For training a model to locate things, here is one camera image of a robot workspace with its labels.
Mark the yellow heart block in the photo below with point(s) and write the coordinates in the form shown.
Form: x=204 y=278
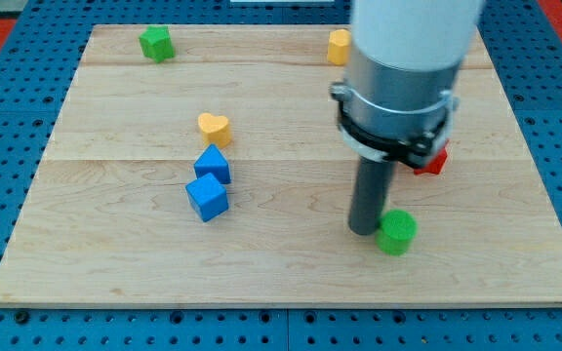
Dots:
x=215 y=129

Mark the wooden board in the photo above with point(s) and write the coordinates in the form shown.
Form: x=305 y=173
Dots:
x=107 y=222

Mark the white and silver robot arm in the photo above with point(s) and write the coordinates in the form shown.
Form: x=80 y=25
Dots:
x=396 y=98

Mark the blue cube block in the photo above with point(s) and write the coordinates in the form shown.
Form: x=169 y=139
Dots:
x=207 y=197

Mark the green cylinder block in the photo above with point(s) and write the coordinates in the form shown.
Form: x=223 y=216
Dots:
x=397 y=231

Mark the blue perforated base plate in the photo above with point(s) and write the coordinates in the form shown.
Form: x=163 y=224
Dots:
x=44 y=41

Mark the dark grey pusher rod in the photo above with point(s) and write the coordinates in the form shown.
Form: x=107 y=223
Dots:
x=370 y=191

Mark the green star block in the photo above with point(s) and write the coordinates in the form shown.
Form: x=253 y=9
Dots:
x=156 y=43

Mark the red block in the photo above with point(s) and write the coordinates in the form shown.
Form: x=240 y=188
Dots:
x=436 y=165

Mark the blue triangle block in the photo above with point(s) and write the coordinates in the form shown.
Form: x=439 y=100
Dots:
x=212 y=161

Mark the yellow rounded block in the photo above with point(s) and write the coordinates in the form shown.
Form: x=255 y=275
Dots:
x=338 y=47

